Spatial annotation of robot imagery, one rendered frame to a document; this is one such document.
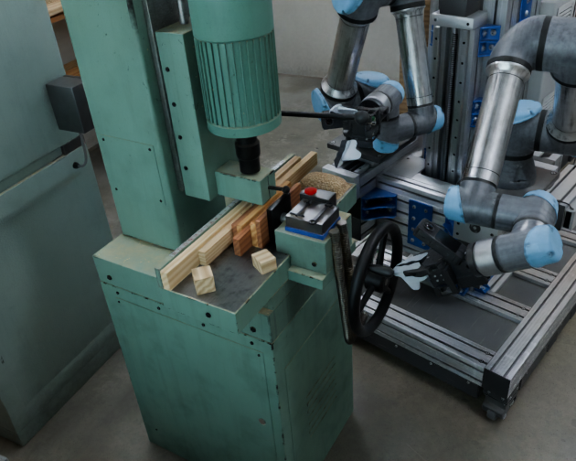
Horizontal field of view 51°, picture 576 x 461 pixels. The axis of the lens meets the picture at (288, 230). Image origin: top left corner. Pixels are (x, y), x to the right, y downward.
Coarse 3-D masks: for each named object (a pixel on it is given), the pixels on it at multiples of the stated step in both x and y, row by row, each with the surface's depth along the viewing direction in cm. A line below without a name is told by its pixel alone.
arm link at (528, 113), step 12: (528, 108) 167; (540, 108) 167; (516, 120) 166; (528, 120) 166; (540, 120) 165; (516, 132) 168; (528, 132) 167; (540, 132) 165; (516, 144) 170; (528, 144) 168
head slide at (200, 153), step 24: (168, 48) 134; (192, 48) 134; (168, 72) 138; (192, 72) 136; (168, 96) 142; (192, 96) 138; (192, 120) 142; (192, 144) 146; (216, 144) 150; (192, 168) 151; (216, 168) 152; (192, 192) 155; (216, 192) 155
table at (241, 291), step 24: (216, 264) 142; (240, 264) 141; (288, 264) 144; (192, 288) 135; (216, 288) 135; (240, 288) 134; (264, 288) 136; (192, 312) 135; (216, 312) 130; (240, 312) 129
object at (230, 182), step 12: (228, 168) 153; (264, 168) 151; (216, 180) 154; (228, 180) 151; (240, 180) 149; (252, 180) 147; (264, 180) 148; (228, 192) 154; (240, 192) 151; (252, 192) 149; (264, 192) 149
